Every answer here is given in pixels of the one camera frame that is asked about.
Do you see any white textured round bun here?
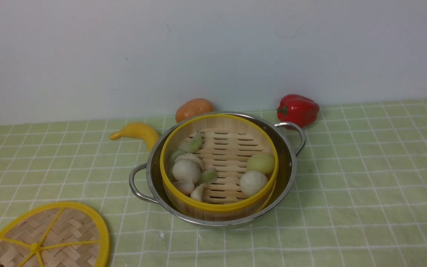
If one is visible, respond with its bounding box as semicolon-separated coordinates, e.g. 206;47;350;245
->
239;170;268;197

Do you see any red bell pepper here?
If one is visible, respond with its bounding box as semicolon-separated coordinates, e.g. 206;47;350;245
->
277;94;320;128

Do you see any white pleated dumpling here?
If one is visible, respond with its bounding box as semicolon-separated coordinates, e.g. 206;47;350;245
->
174;153;204;171

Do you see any yellow-rimmed woven bamboo lid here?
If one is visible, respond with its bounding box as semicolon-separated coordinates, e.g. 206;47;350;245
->
0;202;110;267

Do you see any yellow banana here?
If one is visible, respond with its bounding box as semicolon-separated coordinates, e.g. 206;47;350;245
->
109;122;160;150

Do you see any orange round fruit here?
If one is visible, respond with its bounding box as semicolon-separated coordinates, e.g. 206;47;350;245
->
175;98;215;123

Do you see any stainless steel two-handled pot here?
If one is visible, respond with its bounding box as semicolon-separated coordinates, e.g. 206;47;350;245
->
129;112;306;228

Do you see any yellow-rimmed bamboo steamer basket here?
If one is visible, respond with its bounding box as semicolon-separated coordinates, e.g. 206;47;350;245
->
160;114;278;221

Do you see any green dumpling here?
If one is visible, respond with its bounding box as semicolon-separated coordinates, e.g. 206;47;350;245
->
179;132;203;154

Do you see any pale green round bun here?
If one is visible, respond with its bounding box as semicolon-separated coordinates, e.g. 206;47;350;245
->
246;154;275;175

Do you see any green tablecloth with white grid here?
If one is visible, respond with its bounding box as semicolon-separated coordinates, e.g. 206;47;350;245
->
0;100;427;267

